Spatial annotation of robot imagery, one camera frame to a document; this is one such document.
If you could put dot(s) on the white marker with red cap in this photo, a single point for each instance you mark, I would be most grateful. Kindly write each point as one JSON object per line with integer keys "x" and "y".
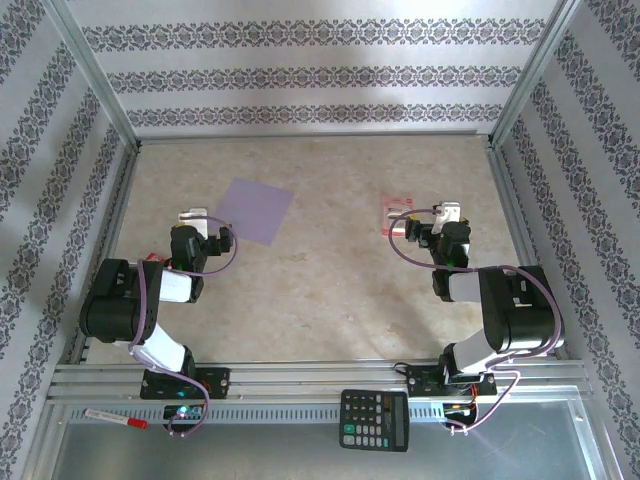
{"x": 115, "y": 418}

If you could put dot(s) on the red card packet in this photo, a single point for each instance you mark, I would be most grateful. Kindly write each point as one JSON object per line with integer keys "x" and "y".
{"x": 155, "y": 258}

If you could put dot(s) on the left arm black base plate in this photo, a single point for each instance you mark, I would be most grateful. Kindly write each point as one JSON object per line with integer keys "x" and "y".
{"x": 220, "y": 382}

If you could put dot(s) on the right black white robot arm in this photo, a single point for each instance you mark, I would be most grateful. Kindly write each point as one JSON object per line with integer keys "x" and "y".
{"x": 520, "y": 320}

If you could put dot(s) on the pink battery blister pack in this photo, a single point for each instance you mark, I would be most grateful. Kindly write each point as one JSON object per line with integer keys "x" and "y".
{"x": 397, "y": 205}

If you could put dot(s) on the grey metal shelf panel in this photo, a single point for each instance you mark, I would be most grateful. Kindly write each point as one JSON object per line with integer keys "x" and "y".
{"x": 250, "y": 455}

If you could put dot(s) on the aluminium mounting rail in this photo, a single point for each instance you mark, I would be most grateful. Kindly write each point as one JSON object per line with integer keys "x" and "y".
{"x": 310, "y": 380}

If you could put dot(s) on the aluminium back rail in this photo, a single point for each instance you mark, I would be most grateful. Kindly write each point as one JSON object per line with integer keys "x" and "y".
{"x": 310, "y": 136}

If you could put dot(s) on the aluminium frame post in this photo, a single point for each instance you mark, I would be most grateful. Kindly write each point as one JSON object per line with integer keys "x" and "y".
{"x": 91, "y": 70}
{"x": 535, "y": 70}

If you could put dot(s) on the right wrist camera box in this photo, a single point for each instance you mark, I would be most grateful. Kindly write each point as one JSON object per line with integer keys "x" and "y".
{"x": 450, "y": 210}

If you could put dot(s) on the lilac paper sheet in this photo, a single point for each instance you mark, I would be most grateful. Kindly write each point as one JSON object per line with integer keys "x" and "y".
{"x": 255, "y": 210}

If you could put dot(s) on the aluminium side rail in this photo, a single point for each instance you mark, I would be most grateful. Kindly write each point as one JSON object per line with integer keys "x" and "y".
{"x": 113, "y": 220}
{"x": 511, "y": 200}

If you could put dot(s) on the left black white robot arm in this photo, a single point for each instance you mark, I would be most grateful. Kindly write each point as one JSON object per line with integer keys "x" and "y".
{"x": 110, "y": 310}

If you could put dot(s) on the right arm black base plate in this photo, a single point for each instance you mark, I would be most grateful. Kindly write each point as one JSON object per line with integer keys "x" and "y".
{"x": 422, "y": 382}

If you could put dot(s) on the black desk calculator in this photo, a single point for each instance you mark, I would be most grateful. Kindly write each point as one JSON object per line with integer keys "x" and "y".
{"x": 375, "y": 420}

